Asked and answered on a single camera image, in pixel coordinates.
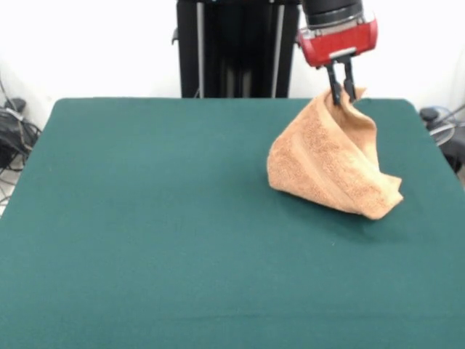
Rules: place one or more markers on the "tan terry towel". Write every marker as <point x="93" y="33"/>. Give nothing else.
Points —
<point x="319" y="163"/>

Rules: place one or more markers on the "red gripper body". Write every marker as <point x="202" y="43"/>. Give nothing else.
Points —
<point x="338" y="43"/>

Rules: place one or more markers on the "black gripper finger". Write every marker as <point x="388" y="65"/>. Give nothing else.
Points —
<point x="349" y="80"/>
<point x="333" y="83"/>

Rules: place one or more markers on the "dark green table cloth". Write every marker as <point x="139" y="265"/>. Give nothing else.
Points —
<point x="145" y="218"/>

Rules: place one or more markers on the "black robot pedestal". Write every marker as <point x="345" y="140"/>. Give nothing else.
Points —
<point x="236" y="54"/>

